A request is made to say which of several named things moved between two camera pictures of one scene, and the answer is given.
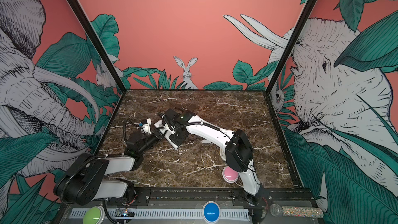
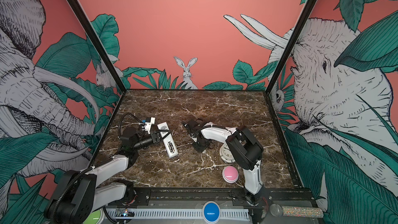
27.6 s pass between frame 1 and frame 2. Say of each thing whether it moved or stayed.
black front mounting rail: stayed
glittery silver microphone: stayed
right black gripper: moved
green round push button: stayed
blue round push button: stayed
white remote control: moved
